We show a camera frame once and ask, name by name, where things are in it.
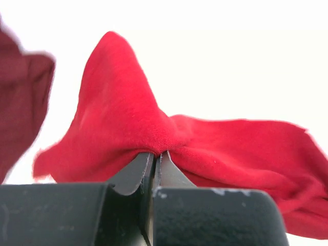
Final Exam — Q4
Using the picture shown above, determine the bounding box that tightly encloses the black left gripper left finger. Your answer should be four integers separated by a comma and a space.
108, 153, 154, 196

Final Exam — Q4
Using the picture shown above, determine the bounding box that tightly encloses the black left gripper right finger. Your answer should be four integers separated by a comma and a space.
153, 151, 196, 191

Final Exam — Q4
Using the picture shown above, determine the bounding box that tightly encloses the dark red t-shirt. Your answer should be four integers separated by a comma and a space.
1, 27, 55, 181

